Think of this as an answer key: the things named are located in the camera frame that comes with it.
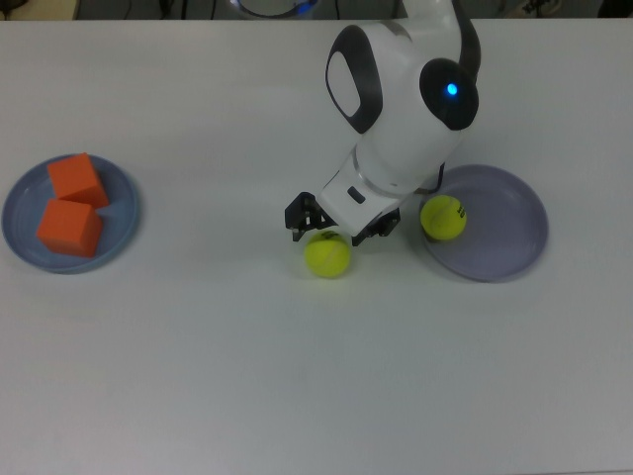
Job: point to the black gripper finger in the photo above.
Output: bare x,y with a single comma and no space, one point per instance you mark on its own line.
297,210
386,225

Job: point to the yellow tennis ball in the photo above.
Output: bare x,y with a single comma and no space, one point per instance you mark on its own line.
327,257
442,220

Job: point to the orange cube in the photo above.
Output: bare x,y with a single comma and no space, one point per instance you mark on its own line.
69,227
76,178

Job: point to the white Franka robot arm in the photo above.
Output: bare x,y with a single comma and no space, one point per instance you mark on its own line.
395,123

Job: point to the purple plate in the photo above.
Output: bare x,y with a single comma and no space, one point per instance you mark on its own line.
499,232

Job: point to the blue plate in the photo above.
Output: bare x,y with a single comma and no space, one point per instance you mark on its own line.
22,222

